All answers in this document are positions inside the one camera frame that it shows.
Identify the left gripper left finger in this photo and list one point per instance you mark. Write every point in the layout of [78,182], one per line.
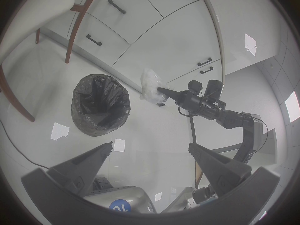
[82,170]

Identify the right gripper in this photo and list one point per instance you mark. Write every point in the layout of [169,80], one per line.
[191,101]

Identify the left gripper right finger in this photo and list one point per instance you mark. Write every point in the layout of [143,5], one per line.
[220,170]

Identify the white paper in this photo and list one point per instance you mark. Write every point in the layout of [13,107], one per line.
[150,85]

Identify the black plastic bag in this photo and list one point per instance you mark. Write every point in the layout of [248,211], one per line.
[82,116]

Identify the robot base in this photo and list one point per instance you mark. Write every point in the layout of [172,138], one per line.
[131,196]

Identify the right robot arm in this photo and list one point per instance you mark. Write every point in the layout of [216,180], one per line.
[234,121]

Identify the white cabinet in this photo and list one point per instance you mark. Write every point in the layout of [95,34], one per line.
[152,31]

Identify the white chair with wooden legs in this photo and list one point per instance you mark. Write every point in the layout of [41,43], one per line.
[35,6]

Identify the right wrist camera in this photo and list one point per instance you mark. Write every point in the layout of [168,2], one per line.
[195,86]

